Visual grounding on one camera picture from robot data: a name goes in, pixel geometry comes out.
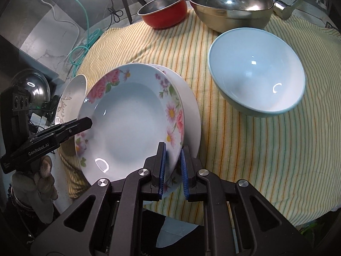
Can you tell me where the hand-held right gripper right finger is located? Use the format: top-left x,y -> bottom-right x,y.
181,145 -> 313,256

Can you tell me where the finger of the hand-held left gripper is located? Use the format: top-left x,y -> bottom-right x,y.
55,116 -> 93,146

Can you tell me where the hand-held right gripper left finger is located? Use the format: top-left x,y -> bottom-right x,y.
28,142 -> 167,256

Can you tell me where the floral rimmed deep plate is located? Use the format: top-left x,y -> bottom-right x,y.
75,63 -> 185,199

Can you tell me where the plain white plate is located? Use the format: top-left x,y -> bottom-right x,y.
149,64 -> 201,163

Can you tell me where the light blue ceramic bowl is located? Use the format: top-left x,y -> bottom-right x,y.
208,28 -> 306,118

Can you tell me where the red enamel pot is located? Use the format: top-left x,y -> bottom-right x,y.
138,0 -> 188,30

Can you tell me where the large stainless steel bowl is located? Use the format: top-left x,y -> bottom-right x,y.
189,0 -> 274,33

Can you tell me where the person's left hand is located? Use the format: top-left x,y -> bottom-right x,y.
13,155 -> 57,206

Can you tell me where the small gold patterned plate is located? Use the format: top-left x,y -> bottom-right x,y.
55,74 -> 88,125

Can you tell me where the stainless steel pot lid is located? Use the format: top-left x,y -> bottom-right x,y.
13,69 -> 51,110

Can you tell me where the yellow striped cloth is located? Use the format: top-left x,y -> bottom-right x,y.
59,8 -> 341,226

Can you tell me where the teal power strip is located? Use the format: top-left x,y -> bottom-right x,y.
86,29 -> 104,46

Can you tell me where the black mini tripod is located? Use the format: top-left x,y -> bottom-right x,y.
116,0 -> 147,24

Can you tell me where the teal power cable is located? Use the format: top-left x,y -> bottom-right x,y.
51,0 -> 103,76

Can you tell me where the white power cable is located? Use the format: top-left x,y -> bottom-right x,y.
30,0 -> 80,48

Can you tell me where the black ring light cable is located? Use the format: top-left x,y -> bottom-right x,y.
103,0 -> 123,23

